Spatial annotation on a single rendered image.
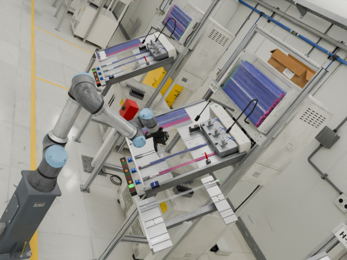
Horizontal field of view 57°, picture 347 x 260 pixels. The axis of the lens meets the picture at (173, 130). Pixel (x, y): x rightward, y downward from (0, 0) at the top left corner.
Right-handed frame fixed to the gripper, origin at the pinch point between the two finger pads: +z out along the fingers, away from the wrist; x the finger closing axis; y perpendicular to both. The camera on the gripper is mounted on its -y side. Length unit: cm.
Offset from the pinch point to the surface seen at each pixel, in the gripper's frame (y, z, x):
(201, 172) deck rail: 25.5, 13.6, -7.8
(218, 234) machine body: 18, 95, -13
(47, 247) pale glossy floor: -69, 18, -72
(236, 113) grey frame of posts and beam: 41, 8, 40
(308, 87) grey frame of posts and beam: 89, -13, 39
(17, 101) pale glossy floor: -187, -2, 54
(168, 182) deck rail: 8.9, 7.1, -21.1
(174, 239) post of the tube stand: 19, 18, -52
